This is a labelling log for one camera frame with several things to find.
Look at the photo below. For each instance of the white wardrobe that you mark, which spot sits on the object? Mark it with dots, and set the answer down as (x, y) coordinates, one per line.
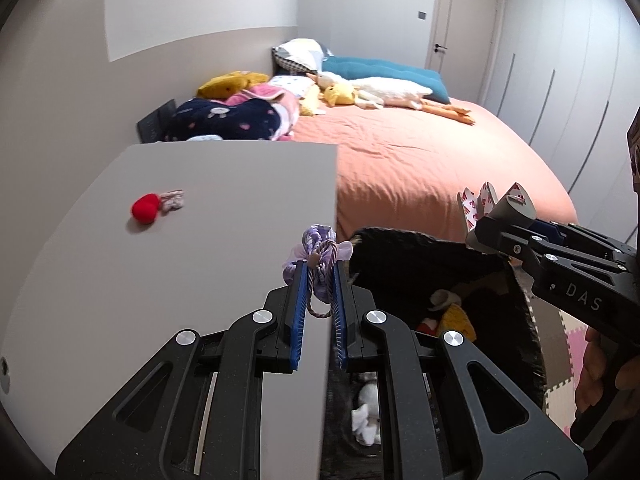
(550, 60)

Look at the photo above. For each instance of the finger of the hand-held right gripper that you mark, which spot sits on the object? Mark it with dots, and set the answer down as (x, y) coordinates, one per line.
(547, 230)
(500, 235)

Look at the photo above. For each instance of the yellow plush toy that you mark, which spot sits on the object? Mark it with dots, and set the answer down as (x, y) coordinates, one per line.
(452, 322)

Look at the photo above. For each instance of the mustard yellow pillow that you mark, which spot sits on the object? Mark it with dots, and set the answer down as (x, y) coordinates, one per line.
(230, 82)

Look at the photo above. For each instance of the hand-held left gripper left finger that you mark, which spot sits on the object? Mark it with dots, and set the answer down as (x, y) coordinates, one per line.
(298, 320)

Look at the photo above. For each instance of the teal long pillow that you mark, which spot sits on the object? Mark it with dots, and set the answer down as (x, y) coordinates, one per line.
(380, 66)

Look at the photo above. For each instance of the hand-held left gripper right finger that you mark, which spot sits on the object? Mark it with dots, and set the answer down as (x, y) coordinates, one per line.
(340, 320)

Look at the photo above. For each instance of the beige door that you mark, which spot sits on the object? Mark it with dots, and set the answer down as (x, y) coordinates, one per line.
(465, 35)

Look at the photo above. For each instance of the checkered white pillow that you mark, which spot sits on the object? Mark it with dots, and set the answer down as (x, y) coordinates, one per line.
(300, 50)

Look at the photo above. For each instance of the white printed pillow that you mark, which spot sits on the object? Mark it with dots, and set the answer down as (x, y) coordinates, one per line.
(290, 82)

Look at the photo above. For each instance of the person's right hand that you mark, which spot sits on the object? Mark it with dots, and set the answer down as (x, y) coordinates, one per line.
(592, 365)

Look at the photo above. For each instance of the bed with orange sheet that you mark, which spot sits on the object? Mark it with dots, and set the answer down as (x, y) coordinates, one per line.
(425, 160)

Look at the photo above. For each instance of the white goose plush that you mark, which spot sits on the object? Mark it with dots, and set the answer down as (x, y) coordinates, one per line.
(395, 90)

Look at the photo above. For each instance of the yellow duck plush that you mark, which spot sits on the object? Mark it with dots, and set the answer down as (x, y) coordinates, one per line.
(340, 94)

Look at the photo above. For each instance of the white plush toy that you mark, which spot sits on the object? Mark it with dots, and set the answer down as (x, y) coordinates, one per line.
(365, 420)

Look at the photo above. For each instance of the red plush heart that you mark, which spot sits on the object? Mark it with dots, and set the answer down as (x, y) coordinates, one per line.
(145, 207)

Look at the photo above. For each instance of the black bedside panel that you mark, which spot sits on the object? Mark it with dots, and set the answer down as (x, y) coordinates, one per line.
(155, 122)

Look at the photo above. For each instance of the pink cloth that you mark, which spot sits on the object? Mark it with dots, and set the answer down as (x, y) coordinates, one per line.
(285, 105)

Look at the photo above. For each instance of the foam puzzle floor mat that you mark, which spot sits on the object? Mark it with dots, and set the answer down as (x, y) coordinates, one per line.
(560, 360)

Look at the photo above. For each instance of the yellow banana plush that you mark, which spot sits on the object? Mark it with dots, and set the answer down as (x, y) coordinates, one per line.
(310, 102)

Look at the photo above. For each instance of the purple hair scrunchie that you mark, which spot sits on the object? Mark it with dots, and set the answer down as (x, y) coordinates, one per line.
(320, 234)

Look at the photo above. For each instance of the black storage bag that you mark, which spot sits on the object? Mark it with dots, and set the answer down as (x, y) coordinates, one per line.
(400, 270)

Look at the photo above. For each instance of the navy patterned cushion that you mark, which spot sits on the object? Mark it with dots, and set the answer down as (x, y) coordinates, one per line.
(240, 120)

